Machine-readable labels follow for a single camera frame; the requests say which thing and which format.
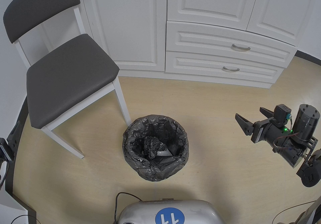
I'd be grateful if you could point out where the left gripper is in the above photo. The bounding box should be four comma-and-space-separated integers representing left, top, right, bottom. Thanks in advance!
0, 121, 21, 162

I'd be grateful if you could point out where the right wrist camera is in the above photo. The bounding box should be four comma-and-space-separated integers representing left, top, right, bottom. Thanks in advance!
273, 104, 292, 127

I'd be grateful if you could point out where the grey and white chair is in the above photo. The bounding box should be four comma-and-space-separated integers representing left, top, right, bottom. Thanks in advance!
3, 0, 131, 159

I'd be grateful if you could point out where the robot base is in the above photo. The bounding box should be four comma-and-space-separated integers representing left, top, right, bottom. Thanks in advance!
118, 199, 221, 224

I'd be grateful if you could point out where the black cable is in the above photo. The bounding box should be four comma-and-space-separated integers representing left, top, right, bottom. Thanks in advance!
114, 192, 144, 224

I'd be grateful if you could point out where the crumpled black plastic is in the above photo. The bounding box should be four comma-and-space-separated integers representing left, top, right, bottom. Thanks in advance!
143, 136, 168, 160

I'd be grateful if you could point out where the black plastic bag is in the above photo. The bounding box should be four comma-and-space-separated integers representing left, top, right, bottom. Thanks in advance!
122, 115, 189, 182

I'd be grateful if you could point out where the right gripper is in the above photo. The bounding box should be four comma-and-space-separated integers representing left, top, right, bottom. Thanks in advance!
235, 107, 294, 149

